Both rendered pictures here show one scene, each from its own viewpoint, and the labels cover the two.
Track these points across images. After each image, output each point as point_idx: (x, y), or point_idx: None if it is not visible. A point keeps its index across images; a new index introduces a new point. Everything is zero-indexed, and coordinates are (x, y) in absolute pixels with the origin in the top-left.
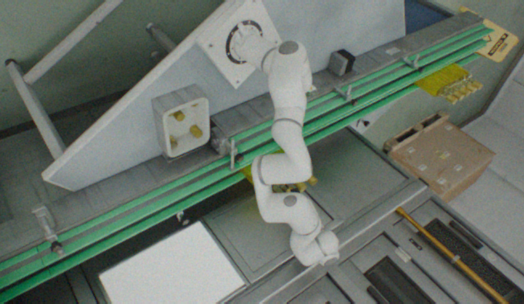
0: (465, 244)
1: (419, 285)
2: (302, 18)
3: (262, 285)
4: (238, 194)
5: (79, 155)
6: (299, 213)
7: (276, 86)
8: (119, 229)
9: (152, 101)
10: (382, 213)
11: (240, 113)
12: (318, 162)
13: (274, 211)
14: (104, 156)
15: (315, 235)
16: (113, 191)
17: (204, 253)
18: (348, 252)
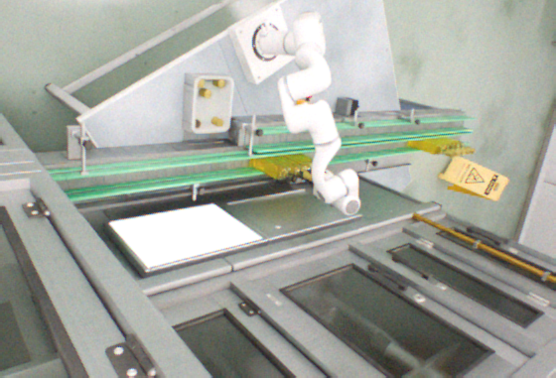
0: (486, 241)
1: (445, 261)
2: None
3: (281, 242)
4: None
5: (114, 105)
6: (322, 108)
7: (299, 22)
8: (136, 185)
9: (186, 74)
10: (399, 214)
11: (258, 118)
12: None
13: (299, 110)
14: (133, 117)
15: (337, 147)
16: (136, 150)
17: (219, 220)
18: (368, 235)
